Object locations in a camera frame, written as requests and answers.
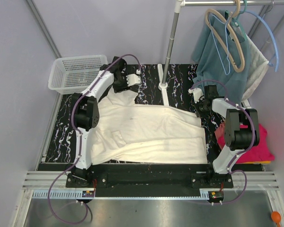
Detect aluminium frame rail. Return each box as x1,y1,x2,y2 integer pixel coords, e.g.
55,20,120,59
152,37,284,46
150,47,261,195
23,171,67,189

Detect metal clothes rack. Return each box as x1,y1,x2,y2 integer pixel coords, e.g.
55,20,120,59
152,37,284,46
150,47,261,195
158,0,284,106

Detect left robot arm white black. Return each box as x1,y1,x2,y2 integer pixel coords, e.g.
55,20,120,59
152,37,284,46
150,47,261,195
71,56,130,187

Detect thin blue wire hanger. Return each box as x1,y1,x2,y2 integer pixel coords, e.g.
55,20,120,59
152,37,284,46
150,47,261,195
204,9,245,75

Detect cream white t shirt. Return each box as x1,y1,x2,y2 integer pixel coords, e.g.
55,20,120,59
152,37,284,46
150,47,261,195
90,90,207,165

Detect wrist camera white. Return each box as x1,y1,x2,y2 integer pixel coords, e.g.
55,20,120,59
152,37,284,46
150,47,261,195
188,88,204,103
125,70,142,87

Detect green clothes hanger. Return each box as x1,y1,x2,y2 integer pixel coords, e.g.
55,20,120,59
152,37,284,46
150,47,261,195
231,0,248,40

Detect black marble pattern mat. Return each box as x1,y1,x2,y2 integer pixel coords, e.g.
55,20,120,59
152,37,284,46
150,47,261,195
45,64,224,163

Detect beige clothes hanger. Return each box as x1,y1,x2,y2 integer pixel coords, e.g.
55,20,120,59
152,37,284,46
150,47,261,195
204,0,245,73

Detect orange ball object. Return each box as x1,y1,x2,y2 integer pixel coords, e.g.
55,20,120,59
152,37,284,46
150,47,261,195
271,211,282,227

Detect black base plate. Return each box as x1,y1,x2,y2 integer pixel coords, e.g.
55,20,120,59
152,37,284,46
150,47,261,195
66,163,233,189

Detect yellow object under shirt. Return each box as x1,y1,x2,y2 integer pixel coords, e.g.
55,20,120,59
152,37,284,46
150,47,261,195
236,160,271,165

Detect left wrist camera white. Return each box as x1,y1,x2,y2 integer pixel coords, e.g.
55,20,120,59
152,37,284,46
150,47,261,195
125,70,142,87

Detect white grey towel hanging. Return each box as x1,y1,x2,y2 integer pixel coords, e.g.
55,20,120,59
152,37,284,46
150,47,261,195
242,36,269,101

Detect white perforated plastic basket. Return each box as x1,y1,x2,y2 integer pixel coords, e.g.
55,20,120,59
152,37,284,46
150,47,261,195
48,55,108,95

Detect light blue thick hanger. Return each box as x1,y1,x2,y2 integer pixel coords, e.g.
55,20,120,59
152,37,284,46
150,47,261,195
245,10,280,72

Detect pink red t shirt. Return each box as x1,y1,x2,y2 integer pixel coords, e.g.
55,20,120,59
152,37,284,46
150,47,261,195
214,122,275,162

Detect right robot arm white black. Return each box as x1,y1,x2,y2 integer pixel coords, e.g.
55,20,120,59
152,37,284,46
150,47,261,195
191,85,260,188

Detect teal t shirt hanging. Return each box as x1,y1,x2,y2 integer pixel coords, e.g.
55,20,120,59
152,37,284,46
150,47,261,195
192,24,251,104

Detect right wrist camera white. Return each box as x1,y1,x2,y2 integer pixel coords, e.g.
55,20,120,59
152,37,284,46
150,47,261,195
188,88,204,103

